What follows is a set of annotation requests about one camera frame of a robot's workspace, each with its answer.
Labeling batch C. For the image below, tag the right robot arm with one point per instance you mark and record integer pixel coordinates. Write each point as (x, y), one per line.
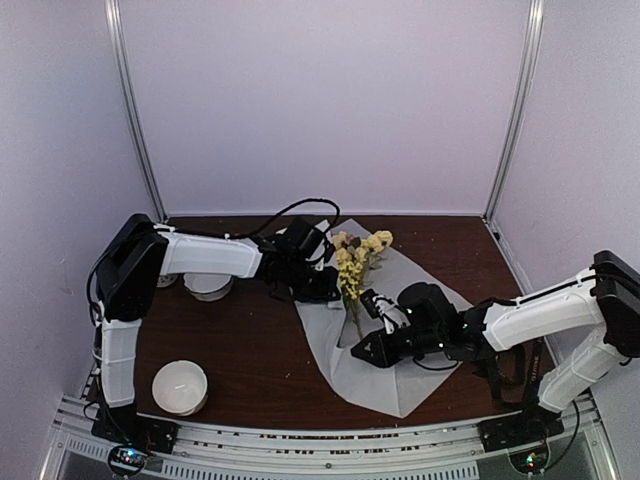
(422, 320)

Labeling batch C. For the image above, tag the translucent white wrapping paper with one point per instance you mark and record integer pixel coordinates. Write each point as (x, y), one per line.
(330, 333)

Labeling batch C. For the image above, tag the left aluminium frame post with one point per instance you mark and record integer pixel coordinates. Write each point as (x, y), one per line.
(117, 36)

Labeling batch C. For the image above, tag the plain white bowl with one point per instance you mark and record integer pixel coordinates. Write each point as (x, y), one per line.
(180, 388)

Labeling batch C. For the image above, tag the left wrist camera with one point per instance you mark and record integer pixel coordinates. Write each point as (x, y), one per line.
(324, 255)

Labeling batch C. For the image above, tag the right aluminium frame post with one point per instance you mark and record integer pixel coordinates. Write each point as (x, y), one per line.
(529, 60)

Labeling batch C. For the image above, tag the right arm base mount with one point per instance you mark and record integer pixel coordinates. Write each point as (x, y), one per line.
(516, 430)

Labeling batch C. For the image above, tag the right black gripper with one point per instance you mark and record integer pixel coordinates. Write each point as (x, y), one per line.
(382, 355)

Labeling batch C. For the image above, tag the yellow patterned cup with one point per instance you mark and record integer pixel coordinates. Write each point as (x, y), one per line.
(165, 281)

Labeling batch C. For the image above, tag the aluminium front rail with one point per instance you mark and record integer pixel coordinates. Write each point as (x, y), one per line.
(452, 450)

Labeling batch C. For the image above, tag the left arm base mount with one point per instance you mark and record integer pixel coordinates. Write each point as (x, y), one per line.
(145, 434)

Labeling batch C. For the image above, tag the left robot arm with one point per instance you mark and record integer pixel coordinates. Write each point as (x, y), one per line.
(122, 283)

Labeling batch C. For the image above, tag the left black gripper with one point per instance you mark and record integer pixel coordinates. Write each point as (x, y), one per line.
(328, 291)

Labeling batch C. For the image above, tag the yellow blossom stem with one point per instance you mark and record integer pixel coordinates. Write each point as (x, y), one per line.
(377, 243)

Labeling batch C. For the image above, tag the aluminium frame post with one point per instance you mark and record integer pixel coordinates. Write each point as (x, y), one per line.
(529, 60)
(117, 36)

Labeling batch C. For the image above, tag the small yellow flower sprig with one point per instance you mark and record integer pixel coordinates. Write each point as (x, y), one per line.
(350, 280)

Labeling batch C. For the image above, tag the white scalloped bowl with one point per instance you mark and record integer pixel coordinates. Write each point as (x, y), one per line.
(207, 287)

